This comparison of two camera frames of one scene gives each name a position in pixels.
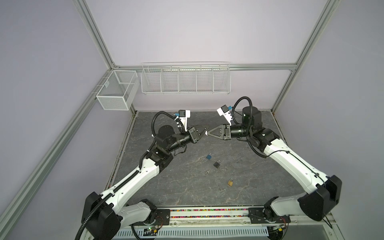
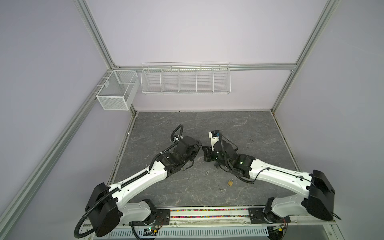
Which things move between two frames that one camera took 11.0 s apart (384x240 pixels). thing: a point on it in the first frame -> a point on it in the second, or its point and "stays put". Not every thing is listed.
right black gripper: (227, 127) -> (208, 153)
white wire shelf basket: (183, 78) stays put
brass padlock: (230, 182) stays put
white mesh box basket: (119, 90) stays put
